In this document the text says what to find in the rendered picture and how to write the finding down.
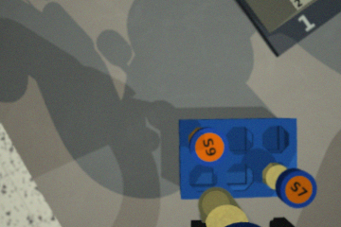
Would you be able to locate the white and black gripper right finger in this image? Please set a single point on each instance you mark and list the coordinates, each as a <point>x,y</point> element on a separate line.
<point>280,222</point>

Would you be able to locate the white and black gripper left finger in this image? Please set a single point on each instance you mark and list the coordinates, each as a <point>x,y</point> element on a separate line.
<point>197,223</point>

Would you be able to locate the blue tube rack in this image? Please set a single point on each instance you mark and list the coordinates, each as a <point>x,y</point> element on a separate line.
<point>241,171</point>

